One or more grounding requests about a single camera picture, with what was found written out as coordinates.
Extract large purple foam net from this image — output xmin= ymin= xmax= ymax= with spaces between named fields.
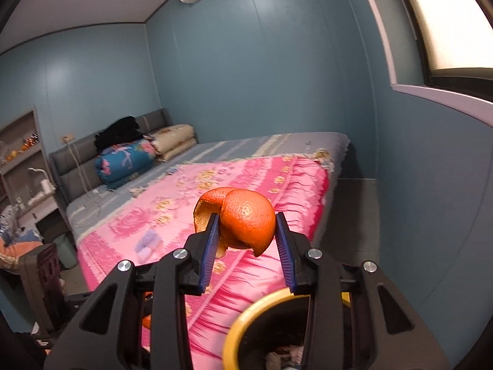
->
xmin=136 ymin=229 xmax=163 ymax=250

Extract beige pillows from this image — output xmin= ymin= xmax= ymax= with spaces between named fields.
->
xmin=150 ymin=124 xmax=198 ymax=162

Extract bed with grey headboard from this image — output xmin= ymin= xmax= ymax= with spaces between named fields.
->
xmin=65 ymin=131 xmax=351 ymax=241

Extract window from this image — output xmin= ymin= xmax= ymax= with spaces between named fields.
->
xmin=389 ymin=0 xmax=493 ymax=103

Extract white bedside table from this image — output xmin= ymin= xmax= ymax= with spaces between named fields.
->
xmin=15 ymin=189 xmax=65 ymax=234

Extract pale plastic basket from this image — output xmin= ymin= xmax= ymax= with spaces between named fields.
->
xmin=52 ymin=233 xmax=78 ymax=269

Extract pile of colourful cloth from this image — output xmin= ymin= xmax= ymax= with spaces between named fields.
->
xmin=0 ymin=204 xmax=44 ymax=272

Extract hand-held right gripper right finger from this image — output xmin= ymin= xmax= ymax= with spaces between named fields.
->
xmin=275 ymin=212 xmax=451 ymax=370

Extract white cable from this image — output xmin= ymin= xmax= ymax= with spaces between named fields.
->
xmin=66 ymin=141 xmax=103 ymax=203

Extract wall shelf unit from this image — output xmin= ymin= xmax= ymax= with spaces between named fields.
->
xmin=0 ymin=110 xmax=51 ymax=203

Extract grey padded headboard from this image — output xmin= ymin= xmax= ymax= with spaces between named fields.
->
xmin=50 ymin=109 xmax=172 ymax=206

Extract blue floral folded quilt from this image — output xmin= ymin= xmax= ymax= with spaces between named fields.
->
xmin=96 ymin=139 xmax=158 ymax=190

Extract pink floral blanket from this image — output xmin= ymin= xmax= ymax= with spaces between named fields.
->
xmin=77 ymin=154 xmax=334 ymax=370

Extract yellow trash bin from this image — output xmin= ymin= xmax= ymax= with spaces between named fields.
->
xmin=222 ymin=288 xmax=351 ymax=370

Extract round orange peel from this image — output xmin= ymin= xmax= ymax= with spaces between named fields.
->
xmin=193 ymin=187 xmax=277 ymax=259

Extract black cloth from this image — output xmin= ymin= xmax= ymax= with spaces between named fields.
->
xmin=94 ymin=116 xmax=144 ymax=152

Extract brown plastic stool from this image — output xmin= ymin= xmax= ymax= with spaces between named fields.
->
xmin=18 ymin=243 xmax=65 ymax=334

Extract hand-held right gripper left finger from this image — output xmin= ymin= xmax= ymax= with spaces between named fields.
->
xmin=46 ymin=214 xmax=221 ymax=370

